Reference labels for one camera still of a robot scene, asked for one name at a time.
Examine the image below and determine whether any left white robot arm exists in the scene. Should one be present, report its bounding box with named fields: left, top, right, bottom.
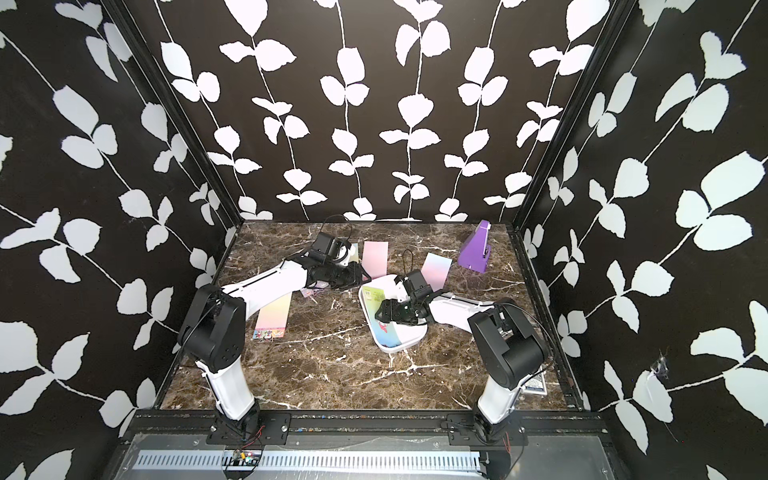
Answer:
left=177, top=255, right=371, bottom=421

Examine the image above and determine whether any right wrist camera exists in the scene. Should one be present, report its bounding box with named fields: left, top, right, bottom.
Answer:
left=395, top=269, right=433, bottom=301

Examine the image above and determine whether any green blue sticker sheet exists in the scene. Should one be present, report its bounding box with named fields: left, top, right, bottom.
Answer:
left=359, top=286, right=402, bottom=353

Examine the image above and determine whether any white perforated cable duct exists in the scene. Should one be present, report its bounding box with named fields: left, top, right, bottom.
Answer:
left=129, top=450, right=483, bottom=474

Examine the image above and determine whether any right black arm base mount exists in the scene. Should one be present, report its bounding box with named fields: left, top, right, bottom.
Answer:
left=440, top=411, right=528, bottom=449

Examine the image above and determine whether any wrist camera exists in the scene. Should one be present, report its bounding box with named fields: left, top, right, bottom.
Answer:
left=395, top=269, right=433, bottom=301
left=309, top=232, right=352, bottom=264

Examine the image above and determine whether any rainbow gradient sticker sheet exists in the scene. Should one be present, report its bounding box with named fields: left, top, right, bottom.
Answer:
left=252, top=293, right=292, bottom=340

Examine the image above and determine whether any pink-blue gradient sticker sheet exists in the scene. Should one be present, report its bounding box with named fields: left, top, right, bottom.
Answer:
left=421, top=253, right=452, bottom=291

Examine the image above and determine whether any blue playing card box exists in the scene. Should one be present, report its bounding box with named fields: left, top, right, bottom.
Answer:
left=522, top=372, right=548, bottom=396

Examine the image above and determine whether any white plastic storage box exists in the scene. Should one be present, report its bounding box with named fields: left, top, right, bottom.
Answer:
left=358, top=275, right=428, bottom=353

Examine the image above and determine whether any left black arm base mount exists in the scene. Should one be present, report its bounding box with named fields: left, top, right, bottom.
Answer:
left=206, top=411, right=291, bottom=448

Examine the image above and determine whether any purple plastic stand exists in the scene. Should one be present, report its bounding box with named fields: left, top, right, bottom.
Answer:
left=458, top=220, right=491, bottom=273

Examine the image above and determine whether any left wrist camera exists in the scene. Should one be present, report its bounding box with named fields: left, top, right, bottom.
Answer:
left=309, top=232, right=352, bottom=264

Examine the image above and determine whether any small circuit board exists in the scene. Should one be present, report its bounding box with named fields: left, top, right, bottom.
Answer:
left=224, top=450, right=261, bottom=469

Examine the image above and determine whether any purple sticker sheet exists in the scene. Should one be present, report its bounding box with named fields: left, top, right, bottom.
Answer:
left=300, top=281, right=329, bottom=298

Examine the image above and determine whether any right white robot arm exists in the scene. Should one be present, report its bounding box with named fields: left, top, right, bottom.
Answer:
left=373, top=291, right=550, bottom=426

